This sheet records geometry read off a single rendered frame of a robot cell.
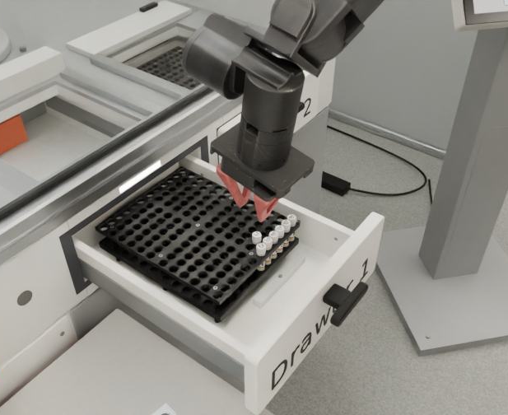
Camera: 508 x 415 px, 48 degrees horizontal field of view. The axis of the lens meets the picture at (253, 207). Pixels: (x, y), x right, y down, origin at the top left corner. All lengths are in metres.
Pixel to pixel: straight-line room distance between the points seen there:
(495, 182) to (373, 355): 0.61
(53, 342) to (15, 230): 0.21
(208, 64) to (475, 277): 1.56
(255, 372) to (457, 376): 1.23
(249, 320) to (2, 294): 0.31
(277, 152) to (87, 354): 0.42
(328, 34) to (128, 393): 0.52
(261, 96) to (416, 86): 1.97
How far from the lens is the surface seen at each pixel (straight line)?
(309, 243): 0.85
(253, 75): 0.56
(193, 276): 0.73
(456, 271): 1.98
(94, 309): 0.89
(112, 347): 0.85
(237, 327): 0.75
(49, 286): 0.81
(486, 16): 1.31
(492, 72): 1.54
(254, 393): 0.66
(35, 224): 0.74
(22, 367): 0.86
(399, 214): 2.24
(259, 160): 0.60
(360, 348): 1.79
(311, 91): 1.13
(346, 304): 0.69
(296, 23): 0.53
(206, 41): 0.59
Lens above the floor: 1.43
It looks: 41 degrees down
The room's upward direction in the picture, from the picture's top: straight up
